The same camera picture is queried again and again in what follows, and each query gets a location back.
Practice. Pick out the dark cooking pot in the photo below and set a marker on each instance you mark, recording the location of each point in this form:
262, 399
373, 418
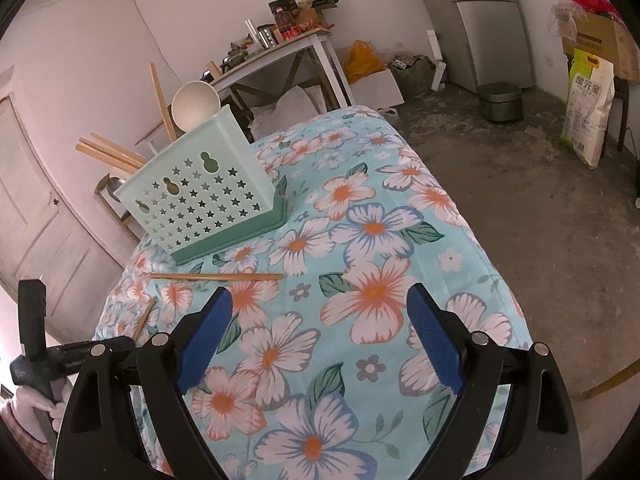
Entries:
500, 102

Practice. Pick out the green utensil holder basket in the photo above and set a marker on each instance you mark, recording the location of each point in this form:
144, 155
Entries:
205, 192

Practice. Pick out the white wooden door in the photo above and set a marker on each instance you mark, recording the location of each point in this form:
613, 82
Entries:
41, 238

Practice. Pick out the grey refrigerator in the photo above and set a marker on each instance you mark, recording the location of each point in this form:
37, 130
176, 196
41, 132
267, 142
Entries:
497, 41

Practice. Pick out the green bag on floor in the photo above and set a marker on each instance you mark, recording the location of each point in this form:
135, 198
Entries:
414, 76

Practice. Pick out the cardboard box on stand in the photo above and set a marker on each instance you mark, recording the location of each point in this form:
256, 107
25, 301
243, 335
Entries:
595, 26

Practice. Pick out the white side table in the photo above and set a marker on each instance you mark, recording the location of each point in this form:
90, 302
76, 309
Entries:
315, 44

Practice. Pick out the floral blue tablecloth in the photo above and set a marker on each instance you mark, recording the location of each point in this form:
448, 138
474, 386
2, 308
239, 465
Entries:
321, 374

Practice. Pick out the white box yellow bag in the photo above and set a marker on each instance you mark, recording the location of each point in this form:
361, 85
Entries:
372, 83

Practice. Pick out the left white-gloved hand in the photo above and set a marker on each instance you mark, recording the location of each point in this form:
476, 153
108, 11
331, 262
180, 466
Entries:
40, 417

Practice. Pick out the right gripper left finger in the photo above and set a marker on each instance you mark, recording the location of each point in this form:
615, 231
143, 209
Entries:
198, 336

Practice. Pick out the white sack under table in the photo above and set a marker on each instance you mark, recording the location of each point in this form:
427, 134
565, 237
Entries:
294, 107

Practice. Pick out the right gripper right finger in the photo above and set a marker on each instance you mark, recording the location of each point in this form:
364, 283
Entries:
428, 320

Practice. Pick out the white ladle spoon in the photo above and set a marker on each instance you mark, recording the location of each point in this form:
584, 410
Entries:
193, 104

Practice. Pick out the rice bag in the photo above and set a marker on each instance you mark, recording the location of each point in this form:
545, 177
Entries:
590, 98

